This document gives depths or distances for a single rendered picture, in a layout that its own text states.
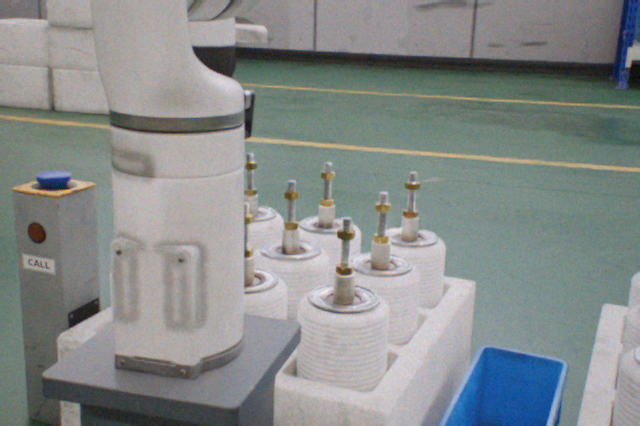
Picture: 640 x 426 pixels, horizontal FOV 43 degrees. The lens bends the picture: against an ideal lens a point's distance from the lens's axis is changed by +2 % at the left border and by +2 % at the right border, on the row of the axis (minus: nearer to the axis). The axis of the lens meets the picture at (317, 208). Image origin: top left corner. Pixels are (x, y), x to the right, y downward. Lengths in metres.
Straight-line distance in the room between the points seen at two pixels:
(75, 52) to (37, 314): 2.64
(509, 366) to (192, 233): 0.63
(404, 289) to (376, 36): 5.29
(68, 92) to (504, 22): 3.40
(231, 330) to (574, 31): 5.52
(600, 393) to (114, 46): 0.58
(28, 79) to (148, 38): 3.28
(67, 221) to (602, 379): 0.64
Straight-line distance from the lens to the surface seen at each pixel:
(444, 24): 6.06
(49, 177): 1.03
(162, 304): 0.56
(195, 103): 0.52
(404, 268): 0.93
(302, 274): 0.94
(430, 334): 0.94
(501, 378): 1.09
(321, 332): 0.80
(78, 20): 3.61
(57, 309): 1.06
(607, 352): 0.96
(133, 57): 0.52
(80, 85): 3.64
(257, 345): 0.62
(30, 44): 3.79
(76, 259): 1.05
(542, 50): 6.02
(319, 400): 0.80
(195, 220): 0.54
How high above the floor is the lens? 0.56
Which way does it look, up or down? 16 degrees down
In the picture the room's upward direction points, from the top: 2 degrees clockwise
